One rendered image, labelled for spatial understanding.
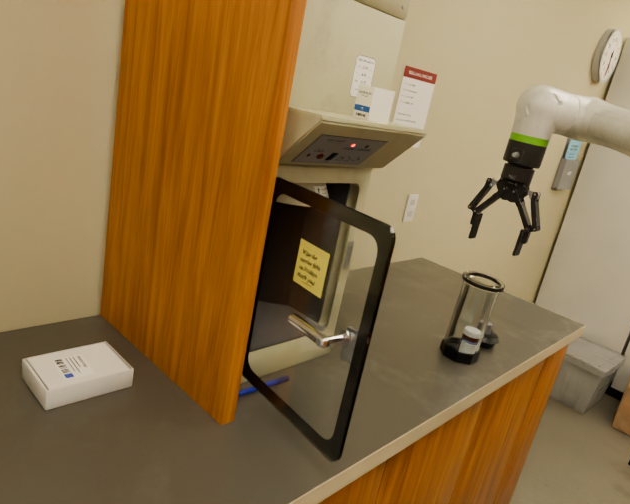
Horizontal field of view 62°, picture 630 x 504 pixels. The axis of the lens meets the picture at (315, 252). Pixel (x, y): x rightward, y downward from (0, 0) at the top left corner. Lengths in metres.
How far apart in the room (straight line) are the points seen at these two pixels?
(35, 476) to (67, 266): 0.54
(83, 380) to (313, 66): 0.70
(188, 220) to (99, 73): 0.40
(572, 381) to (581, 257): 0.83
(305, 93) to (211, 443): 0.64
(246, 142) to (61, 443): 0.56
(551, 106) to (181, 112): 0.84
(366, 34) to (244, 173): 0.39
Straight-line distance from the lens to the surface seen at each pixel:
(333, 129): 0.91
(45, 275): 1.32
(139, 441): 0.98
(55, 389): 1.04
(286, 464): 0.97
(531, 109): 1.39
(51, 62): 1.21
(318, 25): 1.00
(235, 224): 0.89
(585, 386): 3.63
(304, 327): 0.81
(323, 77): 1.02
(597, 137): 1.39
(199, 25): 1.00
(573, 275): 3.95
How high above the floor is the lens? 1.55
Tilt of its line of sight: 17 degrees down
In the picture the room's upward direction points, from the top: 12 degrees clockwise
